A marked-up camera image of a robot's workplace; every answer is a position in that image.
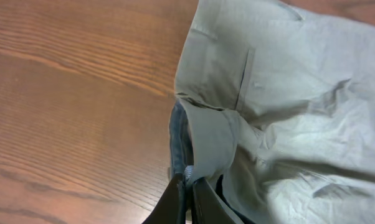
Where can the khaki green shorts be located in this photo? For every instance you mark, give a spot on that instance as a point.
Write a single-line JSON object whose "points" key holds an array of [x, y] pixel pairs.
{"points": [[280, 104]]}

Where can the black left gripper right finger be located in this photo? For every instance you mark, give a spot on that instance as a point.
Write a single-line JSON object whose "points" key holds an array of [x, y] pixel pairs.
{"points": [[207, 208]]}

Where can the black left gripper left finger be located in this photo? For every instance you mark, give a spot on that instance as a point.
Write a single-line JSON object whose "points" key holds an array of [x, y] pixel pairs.
{"points": [[171, 207]]}

